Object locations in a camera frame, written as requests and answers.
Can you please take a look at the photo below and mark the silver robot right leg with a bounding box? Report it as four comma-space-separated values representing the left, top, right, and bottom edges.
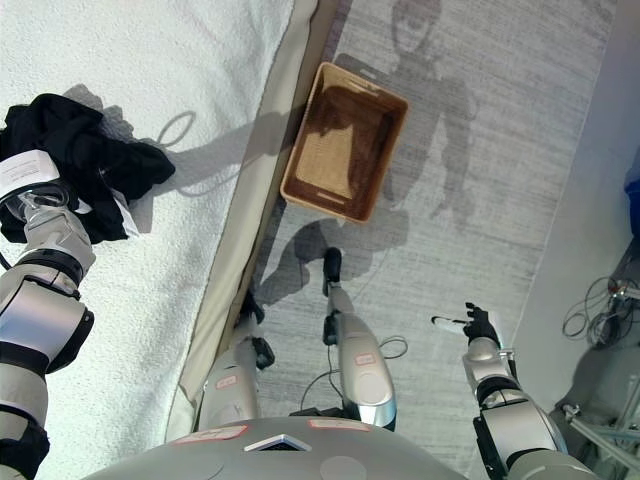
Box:
321, 246, 397, 432

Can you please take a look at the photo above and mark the metal stand frame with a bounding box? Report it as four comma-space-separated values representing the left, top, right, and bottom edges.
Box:
548, 394, 640, 454

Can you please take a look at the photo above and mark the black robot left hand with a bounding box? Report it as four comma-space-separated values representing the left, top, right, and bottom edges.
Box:
0, 148, 82, 224

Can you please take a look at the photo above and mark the woven wicker basket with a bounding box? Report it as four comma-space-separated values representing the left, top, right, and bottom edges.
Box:
279, 61, 410, 225

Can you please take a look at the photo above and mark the beige mattress sheet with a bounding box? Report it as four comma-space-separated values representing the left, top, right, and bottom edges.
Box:
163, 0, 322, 432

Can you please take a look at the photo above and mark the grey patterned rug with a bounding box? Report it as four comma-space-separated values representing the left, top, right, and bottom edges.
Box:
249, 0, 617, 479

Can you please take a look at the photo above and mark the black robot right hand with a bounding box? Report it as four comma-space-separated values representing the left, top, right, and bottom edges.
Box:
430, 301, 507, 346

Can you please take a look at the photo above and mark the black garment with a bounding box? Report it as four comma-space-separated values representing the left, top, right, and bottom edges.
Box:
0, 92, 177, 245

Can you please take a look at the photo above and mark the thin grey leg cable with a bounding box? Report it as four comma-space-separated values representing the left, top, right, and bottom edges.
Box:
299, 335, 410, 417

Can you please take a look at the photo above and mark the bed with white cover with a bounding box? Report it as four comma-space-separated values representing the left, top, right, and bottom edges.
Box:
0, 0, 297, 480

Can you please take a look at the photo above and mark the grey robot torso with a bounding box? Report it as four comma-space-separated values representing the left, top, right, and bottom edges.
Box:
84, 418, 471, 480

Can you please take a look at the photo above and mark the brown bed frame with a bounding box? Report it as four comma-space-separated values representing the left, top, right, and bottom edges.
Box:
239, 0, 354, 314

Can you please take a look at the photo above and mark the silver robot left leg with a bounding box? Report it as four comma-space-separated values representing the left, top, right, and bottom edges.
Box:
198, 289, 277, 432

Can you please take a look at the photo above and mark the blue object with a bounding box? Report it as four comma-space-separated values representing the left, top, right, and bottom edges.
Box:
622, 168, 640, 232

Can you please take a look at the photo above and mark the grey cable bundle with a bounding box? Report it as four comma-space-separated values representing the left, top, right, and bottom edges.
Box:
561, 272, 640, 347

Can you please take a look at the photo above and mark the silver robot leg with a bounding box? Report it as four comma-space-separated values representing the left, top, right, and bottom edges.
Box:
198, 289, 277, 432
321, 246, 397, 432

